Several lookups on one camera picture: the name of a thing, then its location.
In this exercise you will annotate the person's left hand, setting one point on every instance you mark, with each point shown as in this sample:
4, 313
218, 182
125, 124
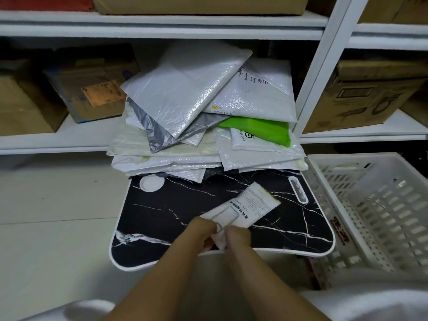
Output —
195, 234

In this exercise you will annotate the person's right hand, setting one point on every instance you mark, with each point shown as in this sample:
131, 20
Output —
238, 239

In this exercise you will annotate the small white printed packet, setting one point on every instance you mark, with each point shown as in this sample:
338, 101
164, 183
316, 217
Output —
250, 203

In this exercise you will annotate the pile of white mailers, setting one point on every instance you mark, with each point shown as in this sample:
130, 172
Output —
167, 160

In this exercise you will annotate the grey poly mailer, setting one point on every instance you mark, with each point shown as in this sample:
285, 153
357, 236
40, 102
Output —
157, 130

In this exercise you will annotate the green poly mailer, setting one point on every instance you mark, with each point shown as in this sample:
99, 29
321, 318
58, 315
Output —
260, 128

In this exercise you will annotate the white plastic basket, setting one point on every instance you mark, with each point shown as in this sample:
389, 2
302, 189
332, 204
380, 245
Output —
378, 203

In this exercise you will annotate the white mailer with red text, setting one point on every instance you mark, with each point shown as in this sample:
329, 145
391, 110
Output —
267, 96

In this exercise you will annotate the large white bubble mailer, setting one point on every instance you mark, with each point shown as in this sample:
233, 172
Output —
187, 86

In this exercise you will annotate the white metal shelf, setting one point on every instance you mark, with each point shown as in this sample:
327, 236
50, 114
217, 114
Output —
67, 137

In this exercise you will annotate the person's right forearm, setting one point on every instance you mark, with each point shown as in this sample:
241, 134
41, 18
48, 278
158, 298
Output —
271, 287

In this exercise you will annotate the person's left forearm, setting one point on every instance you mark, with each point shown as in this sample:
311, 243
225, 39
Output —
157, 284

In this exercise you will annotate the person's white shorts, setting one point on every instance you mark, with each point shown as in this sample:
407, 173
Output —
384, 297

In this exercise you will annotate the black marble lap table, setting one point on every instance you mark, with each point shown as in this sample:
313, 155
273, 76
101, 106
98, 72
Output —
167, 203

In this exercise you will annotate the cardboard box with orange label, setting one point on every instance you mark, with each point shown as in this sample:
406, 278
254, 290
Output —
93, 80

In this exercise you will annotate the cardboard box with black print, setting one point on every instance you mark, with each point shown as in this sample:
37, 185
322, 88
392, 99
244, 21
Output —
361, 100

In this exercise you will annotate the plain brown cardboard box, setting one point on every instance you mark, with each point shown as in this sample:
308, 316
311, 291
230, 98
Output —
26, 106

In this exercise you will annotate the dark cardboard box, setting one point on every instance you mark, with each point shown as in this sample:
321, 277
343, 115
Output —
418, 110

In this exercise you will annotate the large cardboard box white label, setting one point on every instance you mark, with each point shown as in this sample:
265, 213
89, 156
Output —
200, 4

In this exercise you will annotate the red box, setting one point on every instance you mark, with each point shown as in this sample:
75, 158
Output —
43, 3

